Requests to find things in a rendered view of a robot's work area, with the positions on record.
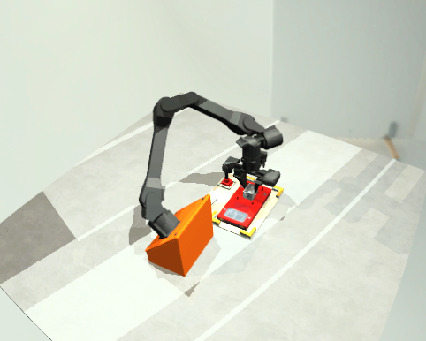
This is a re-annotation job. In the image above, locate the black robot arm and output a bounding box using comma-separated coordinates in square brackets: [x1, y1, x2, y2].
[139, 92, 283, 239]

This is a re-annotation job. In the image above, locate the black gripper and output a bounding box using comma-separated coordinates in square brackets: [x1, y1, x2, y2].
[222, 153, 281, 193]

